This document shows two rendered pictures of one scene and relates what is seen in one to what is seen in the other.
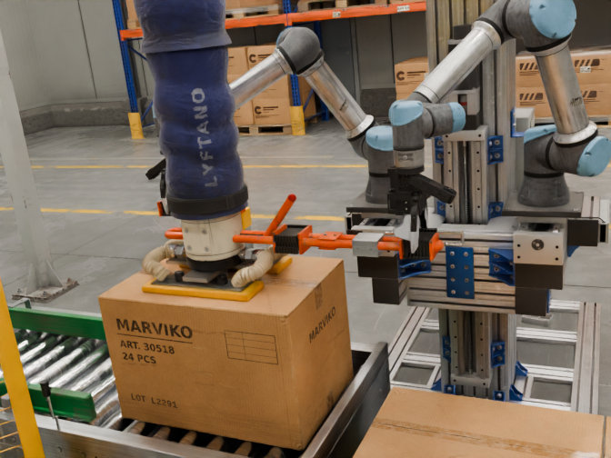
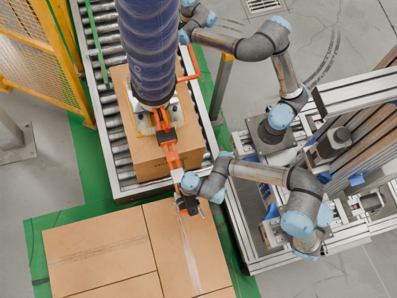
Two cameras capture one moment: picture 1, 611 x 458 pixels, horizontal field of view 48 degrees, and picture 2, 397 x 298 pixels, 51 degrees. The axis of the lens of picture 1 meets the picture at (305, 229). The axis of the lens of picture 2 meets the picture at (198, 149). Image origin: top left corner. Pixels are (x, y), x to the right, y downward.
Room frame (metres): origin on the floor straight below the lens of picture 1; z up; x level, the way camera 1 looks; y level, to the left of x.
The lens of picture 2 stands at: (1.29, -0.55, 3.08)
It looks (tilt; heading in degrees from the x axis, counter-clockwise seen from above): 71 degrees down; 38
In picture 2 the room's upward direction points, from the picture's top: 12 degrees clockwise
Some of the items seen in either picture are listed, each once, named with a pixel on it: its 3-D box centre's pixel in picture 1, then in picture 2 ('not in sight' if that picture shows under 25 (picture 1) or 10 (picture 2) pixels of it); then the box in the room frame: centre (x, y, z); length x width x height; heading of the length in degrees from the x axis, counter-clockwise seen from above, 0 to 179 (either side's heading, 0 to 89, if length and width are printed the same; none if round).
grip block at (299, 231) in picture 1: (293, 238); (166, 136); (1.77, 0.04, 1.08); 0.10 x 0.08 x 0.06; 155
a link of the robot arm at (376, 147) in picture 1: (384, 148); (279, 118); (2.23, -0.28, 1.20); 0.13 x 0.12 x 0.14; 11
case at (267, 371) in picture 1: (232, 338); (157, 119); (1.88, 0.25, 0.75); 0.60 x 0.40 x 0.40; 65
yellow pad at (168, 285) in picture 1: (201, 282); (137, 106); (1.79, 0.30, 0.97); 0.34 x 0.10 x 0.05; 65
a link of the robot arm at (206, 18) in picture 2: not in sight; (202, 18); (2.23, 0.31, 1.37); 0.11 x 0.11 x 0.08; 11
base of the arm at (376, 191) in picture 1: (386, 183); (273, 128); (2.22, -0.28, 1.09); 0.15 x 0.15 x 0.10
